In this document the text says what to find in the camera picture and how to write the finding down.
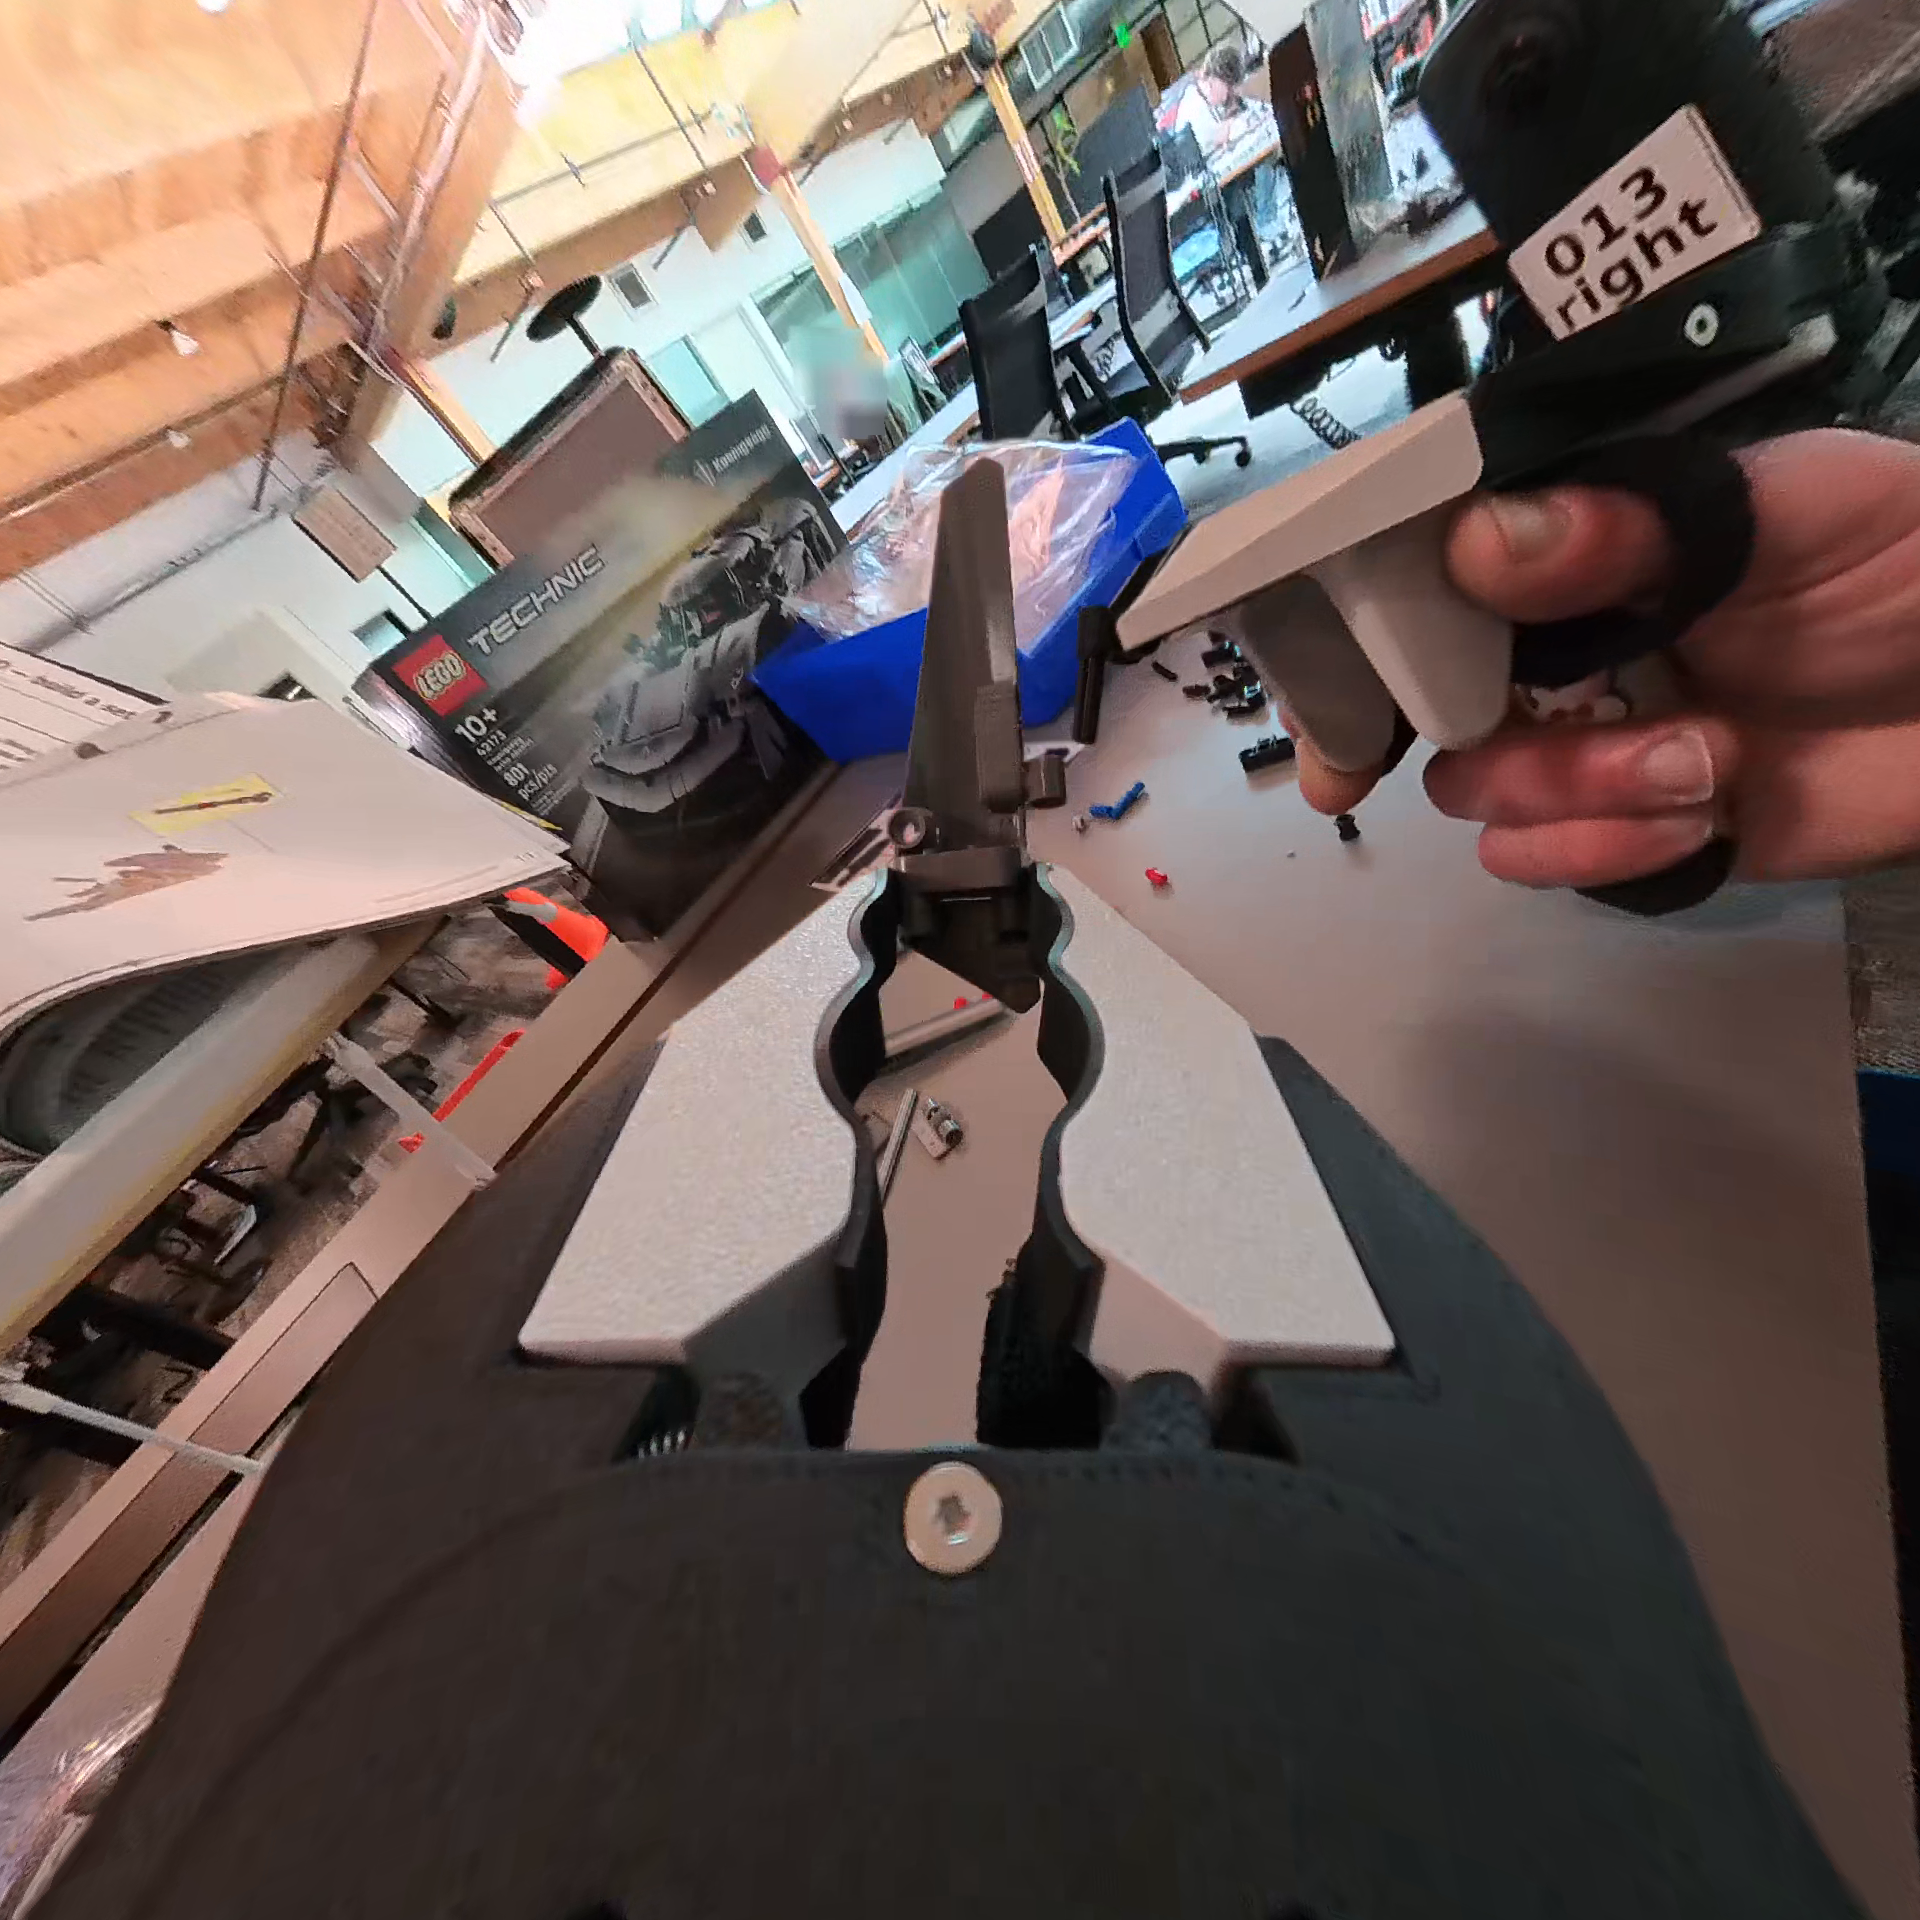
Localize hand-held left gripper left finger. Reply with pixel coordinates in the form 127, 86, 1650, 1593
519, 874, 890, 1444

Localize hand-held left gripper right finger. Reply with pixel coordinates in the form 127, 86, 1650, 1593
978, 867, 1395, 1444

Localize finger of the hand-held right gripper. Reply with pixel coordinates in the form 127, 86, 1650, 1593
1241, 583, 1408, 771
1118, 398, 1508, 752

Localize pile of black lego pieces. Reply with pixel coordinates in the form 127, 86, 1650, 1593
1153, 632, 1299, 776

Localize grey wedge lego assembly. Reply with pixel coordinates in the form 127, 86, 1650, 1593
882, 458, 1074, 1016

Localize lego set box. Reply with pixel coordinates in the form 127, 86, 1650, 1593
353, 394, 841, 940

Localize lego instruction booklet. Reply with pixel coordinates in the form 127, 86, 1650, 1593
0, 692, 572, 1144

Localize person's right hand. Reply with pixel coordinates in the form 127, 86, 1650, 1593
1290, 427, 1920, 890

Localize wooden-top desk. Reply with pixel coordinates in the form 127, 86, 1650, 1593
1178, 194, 1502, 408

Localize black office chair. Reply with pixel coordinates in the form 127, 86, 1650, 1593
959, 256, 1082, 444
1103, 163, 1256, 466

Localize orange traffic cone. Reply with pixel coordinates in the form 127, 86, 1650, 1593
504, 886, 612, 993

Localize dark upright box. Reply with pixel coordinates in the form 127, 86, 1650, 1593
1266, 0, 1419, 280

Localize clear plastic bags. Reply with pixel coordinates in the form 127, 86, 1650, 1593
787, 439, 1143, 647

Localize blue plastic bin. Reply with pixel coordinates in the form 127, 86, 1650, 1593
751, 420, 1191, 768

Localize dark brown case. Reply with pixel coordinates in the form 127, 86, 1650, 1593
451, 347, 696, 564

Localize white printed paper sheet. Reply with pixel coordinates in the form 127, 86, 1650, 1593
0, 644, 168, 771

